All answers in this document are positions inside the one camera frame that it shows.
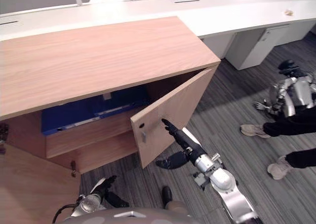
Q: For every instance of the robot torso grey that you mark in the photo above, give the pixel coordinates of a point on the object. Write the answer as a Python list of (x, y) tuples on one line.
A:
[(128, 216)]

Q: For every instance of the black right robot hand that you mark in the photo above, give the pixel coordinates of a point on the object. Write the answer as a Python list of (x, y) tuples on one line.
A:
[(185, 141)]

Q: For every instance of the long white desk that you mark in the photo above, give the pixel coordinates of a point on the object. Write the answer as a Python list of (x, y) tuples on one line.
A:
[(222, 14)]

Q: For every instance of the white desk pedestal cabinet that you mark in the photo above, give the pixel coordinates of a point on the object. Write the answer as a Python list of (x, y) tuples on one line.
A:
[(256, 48)]

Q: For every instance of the dark hinge fitting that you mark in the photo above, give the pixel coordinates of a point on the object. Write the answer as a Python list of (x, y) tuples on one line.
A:
[(3, 135)]

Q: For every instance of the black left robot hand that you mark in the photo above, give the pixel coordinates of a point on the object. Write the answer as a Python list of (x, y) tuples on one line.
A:
[(102, 185)]

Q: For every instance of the person's beige shoe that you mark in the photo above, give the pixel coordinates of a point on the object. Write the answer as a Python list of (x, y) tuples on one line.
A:
[(254, 130), (279, 168)]

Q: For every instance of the small beige crumpled item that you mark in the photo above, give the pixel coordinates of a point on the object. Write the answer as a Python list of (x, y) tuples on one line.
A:
[(288, 12)]

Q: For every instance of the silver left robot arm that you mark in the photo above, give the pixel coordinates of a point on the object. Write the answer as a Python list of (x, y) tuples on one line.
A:
[(89, 203)]

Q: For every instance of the brass key in lock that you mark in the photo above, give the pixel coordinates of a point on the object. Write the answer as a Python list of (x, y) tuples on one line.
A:
[(73, 168)]

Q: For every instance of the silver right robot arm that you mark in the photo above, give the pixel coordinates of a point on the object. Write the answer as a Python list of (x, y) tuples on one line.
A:
[(222, 182)]

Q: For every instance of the robot leg with dark foot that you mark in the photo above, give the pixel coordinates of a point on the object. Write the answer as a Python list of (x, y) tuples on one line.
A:
[(168, 197)]

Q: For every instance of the wooden office cabinet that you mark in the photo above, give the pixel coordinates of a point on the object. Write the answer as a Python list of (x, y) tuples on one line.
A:
[(81, 58)]

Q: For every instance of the silver humanoid robot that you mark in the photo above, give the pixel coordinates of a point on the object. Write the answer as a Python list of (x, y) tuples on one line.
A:
[(296, 90)]

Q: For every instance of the blue folder with white label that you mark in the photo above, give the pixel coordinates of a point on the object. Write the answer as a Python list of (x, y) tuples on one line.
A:
[(118, 103)]

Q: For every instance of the person's leg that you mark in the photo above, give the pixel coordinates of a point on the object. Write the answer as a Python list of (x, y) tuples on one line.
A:
[(302, 157), (291, 124)]

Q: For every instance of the black door lock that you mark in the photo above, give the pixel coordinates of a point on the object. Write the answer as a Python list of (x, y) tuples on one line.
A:
[(141, 125)]

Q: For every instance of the wooden cabinet door with key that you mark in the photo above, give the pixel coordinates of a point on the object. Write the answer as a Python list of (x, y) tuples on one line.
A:
[(32, 192)]

